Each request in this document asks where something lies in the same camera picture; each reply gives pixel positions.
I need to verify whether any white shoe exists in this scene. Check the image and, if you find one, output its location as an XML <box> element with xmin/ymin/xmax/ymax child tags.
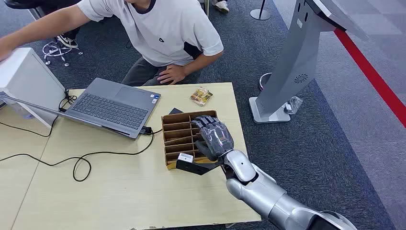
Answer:
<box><xmin>211</xmin><ymin>0</ymin><xmax>230</xmax><ymax>14</ymax></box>

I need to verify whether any person's right hand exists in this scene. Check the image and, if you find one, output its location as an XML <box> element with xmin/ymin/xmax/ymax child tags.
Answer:
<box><xmin>0</xmin><ymin>37</ymin><xmax>17</xmax><ymax>62</ymax></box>

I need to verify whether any white box device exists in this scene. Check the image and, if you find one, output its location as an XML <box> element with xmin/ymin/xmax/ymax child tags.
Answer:
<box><xmin>0</xmin><ymin>47</ymin><xmax>67</xmax><ymax>128</ymax></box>

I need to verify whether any black cable bundle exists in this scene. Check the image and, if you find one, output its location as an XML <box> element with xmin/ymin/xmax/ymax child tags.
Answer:
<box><xmin>0</xmin><ymin>90</ymin><xmax>78</xmax><ymax>138</ymax></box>

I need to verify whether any black and white sneaker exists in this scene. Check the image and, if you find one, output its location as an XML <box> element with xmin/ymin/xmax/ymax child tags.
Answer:
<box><xmin>56</xmin><ymin>34</ymin><xmax>79</xmax><ymax>49</ymax></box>

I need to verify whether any clear plastic bag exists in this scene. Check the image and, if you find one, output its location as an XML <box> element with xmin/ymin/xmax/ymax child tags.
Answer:
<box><xmin>283</xmin><ymin>95</ymin><xmax>304</xmax><ymax>115</ymax></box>

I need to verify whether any person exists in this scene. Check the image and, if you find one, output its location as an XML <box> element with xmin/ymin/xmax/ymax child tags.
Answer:
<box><xmin>77</xmin><ymin>0</ymin><xmax>225</xmax><ymax>87</ymax></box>

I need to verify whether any stanchion pole round base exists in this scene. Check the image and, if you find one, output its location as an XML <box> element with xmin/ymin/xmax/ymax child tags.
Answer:
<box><xmin>249</xmin><ymin>0</ymin><xmax>271</xmax><ymax>21</ymax></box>

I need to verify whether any office chair chrome base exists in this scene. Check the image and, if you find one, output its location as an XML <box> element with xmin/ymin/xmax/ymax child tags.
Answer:
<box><xmin>42</xmin><ymin>39</ymin><xmax>84</xmax><ymax>68</ymax></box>

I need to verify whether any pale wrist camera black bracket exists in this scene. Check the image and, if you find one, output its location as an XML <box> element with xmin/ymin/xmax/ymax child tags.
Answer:
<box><xmin>176</xmin><ymin>152</ymin><xmax>223</xmax><ymax>176</ymax></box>

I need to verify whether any brown cardboard divider box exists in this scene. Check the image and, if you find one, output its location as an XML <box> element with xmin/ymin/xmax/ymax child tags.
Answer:
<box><xmin>161</xmin><ymin>110</ymin><xmax>219</xmax><ymax>171</ymax></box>

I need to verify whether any round grey bin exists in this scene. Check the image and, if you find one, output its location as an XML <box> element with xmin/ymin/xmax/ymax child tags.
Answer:
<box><xmin>258</xmin><ymin>72</ymin><xmax>273</xmax><ymax>92</ymax></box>

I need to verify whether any yellow snack packet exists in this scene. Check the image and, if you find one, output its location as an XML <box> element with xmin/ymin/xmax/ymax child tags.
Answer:
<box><xmin>190</xmin><ymin>87</ymin><xmax>214</xmax><ymax>107</ymax></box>

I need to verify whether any black laptop power cable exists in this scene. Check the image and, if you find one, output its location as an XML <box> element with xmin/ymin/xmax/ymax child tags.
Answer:
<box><xmin>0</xmin><ymin>126</ymin><xmax>163</xmax><ymax>183</ymax></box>

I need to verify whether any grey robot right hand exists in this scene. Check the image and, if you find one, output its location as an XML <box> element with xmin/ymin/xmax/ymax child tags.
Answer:
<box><xmin>191</xmin><ymin>115</ymin><xmax>235</xmax><ymax>161</ymax></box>

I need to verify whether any person's left hand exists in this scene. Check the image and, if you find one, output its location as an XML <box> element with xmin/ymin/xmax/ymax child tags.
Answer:
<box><xmin>157</xmin><ymin>64</ymin><xmax>188</xmax><ymax>86</ymax></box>

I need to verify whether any grey open laptop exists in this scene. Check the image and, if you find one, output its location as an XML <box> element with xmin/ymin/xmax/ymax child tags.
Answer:
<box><xmin>0</xmin><ymin>78</ymin><xmax>161</xmax><ymax>140</ymax></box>

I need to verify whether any grey kiosk stand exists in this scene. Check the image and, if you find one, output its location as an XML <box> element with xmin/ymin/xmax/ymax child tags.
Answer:
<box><xmin>248</xmin><ymin>0</ymin><xmax>371</xmax><ymax>124</ymax></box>

